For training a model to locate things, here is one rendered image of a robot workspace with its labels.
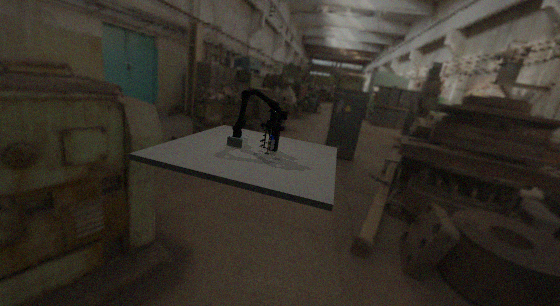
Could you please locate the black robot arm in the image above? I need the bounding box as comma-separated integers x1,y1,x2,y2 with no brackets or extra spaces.
232,89,288,138

